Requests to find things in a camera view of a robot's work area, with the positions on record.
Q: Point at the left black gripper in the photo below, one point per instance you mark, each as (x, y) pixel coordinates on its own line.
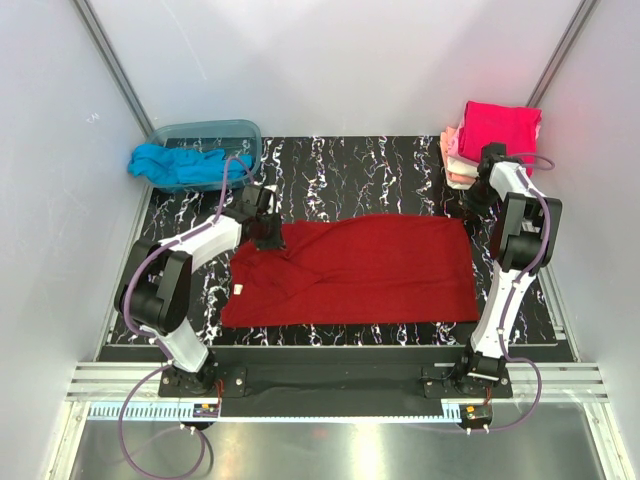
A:
(277, 241)

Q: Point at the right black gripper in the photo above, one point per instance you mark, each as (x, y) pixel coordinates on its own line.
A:
(480, 207)

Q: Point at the dark red t shirt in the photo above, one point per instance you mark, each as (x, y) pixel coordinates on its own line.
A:
(373, 269)

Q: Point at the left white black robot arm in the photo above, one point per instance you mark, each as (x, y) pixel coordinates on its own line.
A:
(154, 291)

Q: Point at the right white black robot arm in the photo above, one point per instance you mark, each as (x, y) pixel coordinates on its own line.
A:
(521, 244)

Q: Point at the folded white t shirt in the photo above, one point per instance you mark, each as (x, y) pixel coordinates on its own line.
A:
(460, 175)

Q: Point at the folded light pink t shirt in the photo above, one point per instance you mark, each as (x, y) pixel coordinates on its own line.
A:
(450, 144)

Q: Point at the black marble pattern mat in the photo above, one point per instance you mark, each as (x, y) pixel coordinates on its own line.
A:
(334, 178)

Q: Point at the folded salmon t shirt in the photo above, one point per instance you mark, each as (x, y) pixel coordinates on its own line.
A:
(460, 173)

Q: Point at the folded magenta t shirt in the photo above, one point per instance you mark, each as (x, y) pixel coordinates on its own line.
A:
(483, 123)

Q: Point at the clear blue plastic bin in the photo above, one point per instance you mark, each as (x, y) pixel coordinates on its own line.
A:
(234, 136)

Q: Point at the blue t shirt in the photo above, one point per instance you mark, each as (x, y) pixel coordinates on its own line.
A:
(167, 167)

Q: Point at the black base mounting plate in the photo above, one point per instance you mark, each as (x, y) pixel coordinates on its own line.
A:
(325, 382)

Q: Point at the right aluminium frame post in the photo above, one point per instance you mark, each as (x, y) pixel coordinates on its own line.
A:
(567, 41)

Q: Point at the aluminium frame post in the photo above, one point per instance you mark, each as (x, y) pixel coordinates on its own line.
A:
(567, 41)
(109, 56)

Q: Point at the aluminium front rail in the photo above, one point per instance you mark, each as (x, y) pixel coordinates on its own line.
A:
(561, 382)

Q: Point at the left aluminium frame post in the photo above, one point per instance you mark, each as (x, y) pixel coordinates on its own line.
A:
(109, 56)

